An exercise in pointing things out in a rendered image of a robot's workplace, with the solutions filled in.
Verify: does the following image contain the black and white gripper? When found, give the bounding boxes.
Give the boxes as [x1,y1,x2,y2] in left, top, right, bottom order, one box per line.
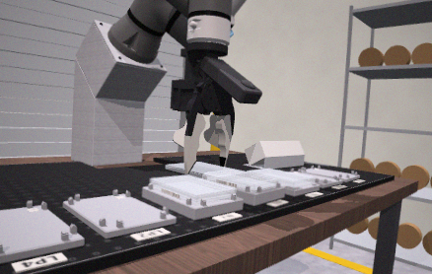
[171,41,235,174]

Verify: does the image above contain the black perforated work table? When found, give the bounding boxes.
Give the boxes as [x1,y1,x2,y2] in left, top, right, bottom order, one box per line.
[0,156,395,274]

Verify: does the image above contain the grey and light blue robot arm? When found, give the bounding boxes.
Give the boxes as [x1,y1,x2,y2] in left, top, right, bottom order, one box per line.
[108,0,262,104]

